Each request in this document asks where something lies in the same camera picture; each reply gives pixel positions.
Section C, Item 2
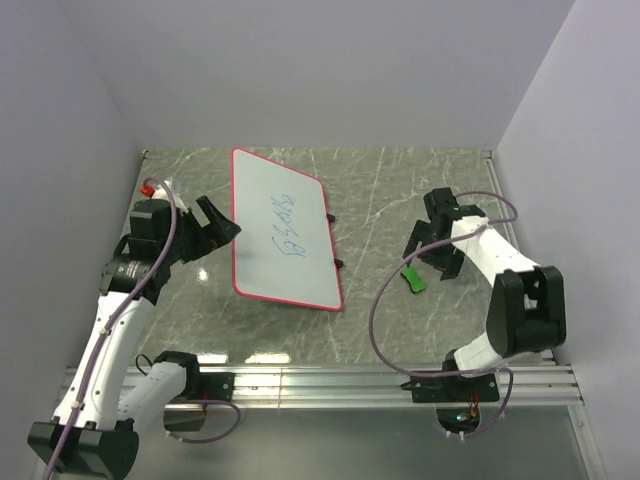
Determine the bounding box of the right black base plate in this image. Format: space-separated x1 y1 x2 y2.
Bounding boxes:
400 374 500 403

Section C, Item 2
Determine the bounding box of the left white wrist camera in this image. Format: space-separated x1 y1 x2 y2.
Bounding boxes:
149 177 194 214

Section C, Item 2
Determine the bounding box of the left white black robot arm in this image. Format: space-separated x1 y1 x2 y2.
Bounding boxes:
28 196 241 479

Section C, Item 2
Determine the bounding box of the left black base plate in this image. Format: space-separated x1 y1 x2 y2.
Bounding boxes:
177 372 235 402

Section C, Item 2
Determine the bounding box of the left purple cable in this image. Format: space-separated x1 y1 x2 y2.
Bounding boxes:
39 176 242 480

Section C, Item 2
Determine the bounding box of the aluminium mounting rail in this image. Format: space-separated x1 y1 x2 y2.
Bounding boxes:
54 364 585 411

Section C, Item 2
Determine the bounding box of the right side aluminium rail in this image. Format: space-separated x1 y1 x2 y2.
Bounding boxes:
483 150 553 364

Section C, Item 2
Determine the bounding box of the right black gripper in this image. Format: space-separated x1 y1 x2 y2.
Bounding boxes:
403 219 465 281

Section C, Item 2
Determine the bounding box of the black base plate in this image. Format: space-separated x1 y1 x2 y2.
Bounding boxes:
177 372 235 402
400 374 500 403

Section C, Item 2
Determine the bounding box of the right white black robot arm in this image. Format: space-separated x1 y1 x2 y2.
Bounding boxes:
403 187 567 400

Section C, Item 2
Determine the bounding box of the green whiteboard eraser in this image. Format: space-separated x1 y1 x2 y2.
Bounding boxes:
400 265 426 294

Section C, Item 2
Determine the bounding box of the red framed whiteboard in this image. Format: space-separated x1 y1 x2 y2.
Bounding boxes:
230 148 344 312

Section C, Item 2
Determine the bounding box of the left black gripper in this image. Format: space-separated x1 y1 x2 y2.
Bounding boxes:
161 195 240 263

